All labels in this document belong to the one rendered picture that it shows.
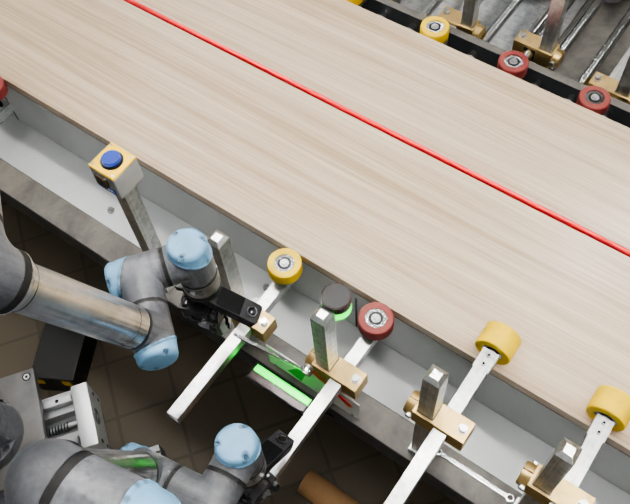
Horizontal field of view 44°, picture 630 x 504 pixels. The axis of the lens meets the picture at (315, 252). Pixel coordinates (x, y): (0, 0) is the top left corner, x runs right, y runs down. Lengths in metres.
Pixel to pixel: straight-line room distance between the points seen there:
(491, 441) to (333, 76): 1.01
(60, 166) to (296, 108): 0.78
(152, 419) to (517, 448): 1.25
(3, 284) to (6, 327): 1.86
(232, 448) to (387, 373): 0.72
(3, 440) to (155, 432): 1.14
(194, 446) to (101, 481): 1.64
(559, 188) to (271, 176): 0.69
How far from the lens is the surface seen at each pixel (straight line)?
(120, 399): 2.74
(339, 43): 2.23
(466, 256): 1.83
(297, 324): 2.05
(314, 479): 2.47
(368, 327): 1.72
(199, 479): 1.39
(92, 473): 1.00
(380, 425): 1.86
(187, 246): 1.41
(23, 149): 2.56
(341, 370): 1.72
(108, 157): 1.64
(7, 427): 1.59
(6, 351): 2.95
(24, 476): 1.03
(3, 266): 1.13
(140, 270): 1.43
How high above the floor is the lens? 2.47
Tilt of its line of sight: 59 degrees down
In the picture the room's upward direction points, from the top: 6 degrees counter-clockwise
